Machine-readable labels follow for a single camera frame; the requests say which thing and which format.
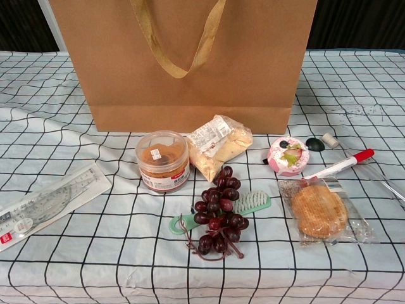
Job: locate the dark red grape bunch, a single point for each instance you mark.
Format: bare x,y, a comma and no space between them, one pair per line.
221,202

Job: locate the brown paper bag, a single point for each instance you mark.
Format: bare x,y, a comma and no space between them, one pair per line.
158,95

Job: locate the red and white marker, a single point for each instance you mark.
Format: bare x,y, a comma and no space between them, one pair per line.
364,155

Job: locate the ruler set in clear package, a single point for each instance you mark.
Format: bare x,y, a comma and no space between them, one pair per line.
47,202

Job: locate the clear jar with brown powder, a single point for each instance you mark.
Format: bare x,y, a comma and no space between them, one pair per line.
161,164

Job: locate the white black checkered tablecloth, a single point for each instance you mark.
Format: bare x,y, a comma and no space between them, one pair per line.
95,253

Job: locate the round brown biscuit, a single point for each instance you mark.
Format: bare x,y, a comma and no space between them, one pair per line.
316,212

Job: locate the small black plastic spoon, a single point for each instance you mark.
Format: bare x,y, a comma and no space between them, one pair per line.
314,144

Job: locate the white partition frame post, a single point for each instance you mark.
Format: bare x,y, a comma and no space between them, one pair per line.
53,25

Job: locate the mint green plastic brush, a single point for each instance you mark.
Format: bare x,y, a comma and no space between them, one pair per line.
253,202

